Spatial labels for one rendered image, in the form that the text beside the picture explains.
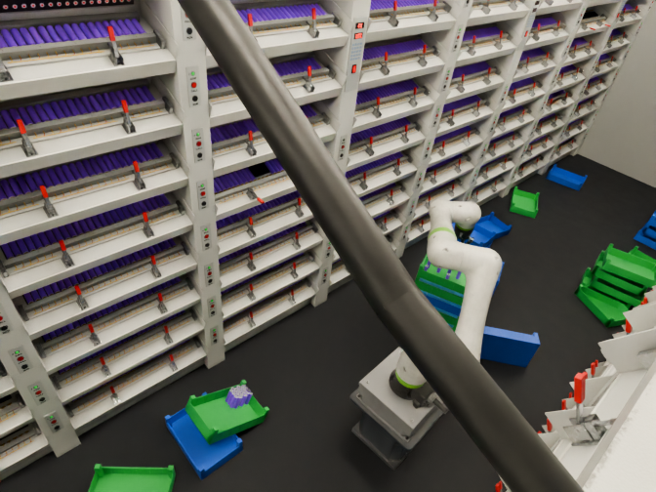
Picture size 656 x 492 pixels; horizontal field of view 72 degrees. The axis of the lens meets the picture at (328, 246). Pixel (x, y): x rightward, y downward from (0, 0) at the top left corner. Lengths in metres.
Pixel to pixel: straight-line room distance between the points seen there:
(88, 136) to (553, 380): 2.44
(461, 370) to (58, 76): 1.28
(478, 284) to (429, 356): 1.59
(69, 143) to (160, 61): 0.34
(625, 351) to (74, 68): 1.33
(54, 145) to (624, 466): 1.40
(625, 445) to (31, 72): 1.35
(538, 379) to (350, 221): 2.57
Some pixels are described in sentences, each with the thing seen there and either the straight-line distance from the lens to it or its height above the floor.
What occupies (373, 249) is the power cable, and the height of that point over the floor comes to 1.82.
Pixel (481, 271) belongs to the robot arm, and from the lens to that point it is 1.80.
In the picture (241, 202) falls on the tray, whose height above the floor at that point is 0.91.
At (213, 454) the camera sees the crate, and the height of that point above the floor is 0.00.
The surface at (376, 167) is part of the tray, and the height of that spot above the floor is 0.76.
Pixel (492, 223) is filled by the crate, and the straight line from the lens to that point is 3.75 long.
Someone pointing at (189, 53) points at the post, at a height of 1.51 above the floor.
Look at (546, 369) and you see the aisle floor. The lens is 2.83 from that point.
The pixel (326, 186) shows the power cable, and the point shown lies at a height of 1.84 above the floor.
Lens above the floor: 1.96
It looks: 39 degrees down
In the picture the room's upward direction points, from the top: 8 degrees clockwise
